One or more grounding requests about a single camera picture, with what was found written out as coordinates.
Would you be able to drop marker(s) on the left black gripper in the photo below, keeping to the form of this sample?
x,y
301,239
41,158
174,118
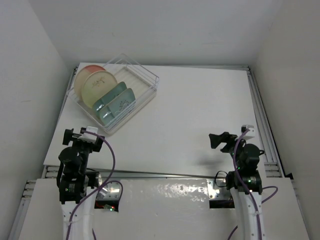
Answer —
x,y
70,136

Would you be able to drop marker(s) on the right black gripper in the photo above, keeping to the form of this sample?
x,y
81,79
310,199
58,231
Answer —
x,y
215,139

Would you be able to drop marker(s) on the teal divided rectangular plate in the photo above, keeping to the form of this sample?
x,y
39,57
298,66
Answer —
x,y
108,97

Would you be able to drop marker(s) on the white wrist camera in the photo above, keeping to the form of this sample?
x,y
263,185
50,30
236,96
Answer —
x,y
88,134
249,131

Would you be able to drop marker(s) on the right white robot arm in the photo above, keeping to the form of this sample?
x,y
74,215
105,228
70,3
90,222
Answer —
x,y
244,182

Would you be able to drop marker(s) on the pink and cream round plate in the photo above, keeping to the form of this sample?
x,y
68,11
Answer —
x,y
82,76

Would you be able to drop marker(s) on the clear wire dish rack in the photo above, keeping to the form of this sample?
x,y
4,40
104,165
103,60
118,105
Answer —
x,y
143,82

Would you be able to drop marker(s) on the teal dotted rectangular plate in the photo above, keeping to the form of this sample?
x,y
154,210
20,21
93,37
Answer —
x,y
111,110

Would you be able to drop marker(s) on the green and cream round plate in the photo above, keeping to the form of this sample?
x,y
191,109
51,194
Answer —
x,y
96,86

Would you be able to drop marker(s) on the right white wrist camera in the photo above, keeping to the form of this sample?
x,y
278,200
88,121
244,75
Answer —
x,y
249,131

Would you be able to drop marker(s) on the white front cover board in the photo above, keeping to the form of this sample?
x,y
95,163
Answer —
x,y
166,209

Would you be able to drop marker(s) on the aluminium table frame rails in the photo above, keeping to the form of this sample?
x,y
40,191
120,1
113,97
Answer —
x,y
272,162

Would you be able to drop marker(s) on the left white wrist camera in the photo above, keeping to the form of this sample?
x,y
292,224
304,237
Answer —
x,y
88,134

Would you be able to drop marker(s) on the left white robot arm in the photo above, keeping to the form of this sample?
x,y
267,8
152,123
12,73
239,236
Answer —
x,y
78,186

